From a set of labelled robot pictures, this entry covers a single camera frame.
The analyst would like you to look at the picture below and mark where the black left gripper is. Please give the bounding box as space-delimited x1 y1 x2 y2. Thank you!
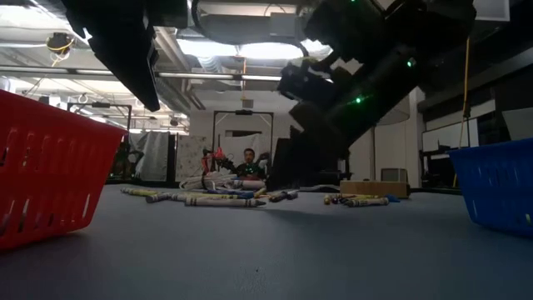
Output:
62 0 189 113

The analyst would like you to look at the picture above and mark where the metal lamp stem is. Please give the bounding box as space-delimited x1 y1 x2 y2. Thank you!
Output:
369 124 377 183

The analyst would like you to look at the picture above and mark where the person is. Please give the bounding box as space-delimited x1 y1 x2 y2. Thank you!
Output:
236 147 268 181

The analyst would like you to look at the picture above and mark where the white gray crayon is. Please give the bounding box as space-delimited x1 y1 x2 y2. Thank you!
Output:
345 197 391 208
171 191 209 203
184 197 267 208
144 192 176 204

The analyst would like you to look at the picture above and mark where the black cabinet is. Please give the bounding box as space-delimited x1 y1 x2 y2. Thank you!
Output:
266 124 353 188

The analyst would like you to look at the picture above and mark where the silver ceiling duct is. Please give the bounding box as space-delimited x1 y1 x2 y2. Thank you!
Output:
31 0 197 112

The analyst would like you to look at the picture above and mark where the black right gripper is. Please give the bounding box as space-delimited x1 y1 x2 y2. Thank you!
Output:
276 48 421 158

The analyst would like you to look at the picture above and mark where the gray hanging curtain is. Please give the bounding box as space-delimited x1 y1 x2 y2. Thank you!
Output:
129 131 171 182

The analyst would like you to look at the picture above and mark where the white wall board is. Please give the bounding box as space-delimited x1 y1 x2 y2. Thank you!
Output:
421 117 480 156

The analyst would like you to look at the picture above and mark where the black yellow ceiling reel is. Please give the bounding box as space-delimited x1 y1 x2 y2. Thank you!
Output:
45 32 76 54

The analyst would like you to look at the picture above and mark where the gray ceiling unit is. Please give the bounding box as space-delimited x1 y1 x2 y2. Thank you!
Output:
268 11 309 42

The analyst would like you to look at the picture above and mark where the round wooden lamp base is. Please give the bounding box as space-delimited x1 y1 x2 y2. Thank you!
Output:
340 179 411 200

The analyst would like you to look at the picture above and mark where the red plastic basket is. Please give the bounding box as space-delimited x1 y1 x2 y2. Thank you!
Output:
0 89 128 251

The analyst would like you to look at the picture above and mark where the blue plastic basket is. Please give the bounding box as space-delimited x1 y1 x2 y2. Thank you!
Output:
447 138 533 238

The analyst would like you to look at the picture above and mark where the small gray box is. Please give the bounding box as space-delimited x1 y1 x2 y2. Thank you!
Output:
381 167 408 183

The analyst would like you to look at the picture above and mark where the green-tipped yellow crayon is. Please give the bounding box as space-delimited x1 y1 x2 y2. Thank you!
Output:
341 192 381 201

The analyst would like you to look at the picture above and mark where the white hanging sheet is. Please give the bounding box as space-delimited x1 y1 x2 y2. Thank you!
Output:
219 132 270 168

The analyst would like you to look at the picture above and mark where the ceiling light strip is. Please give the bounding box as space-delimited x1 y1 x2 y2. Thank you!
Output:
241 73 285 83
0 65 241 81

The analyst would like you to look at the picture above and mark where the patterned white panel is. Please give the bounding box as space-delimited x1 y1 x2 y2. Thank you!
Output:
176 134 208 181

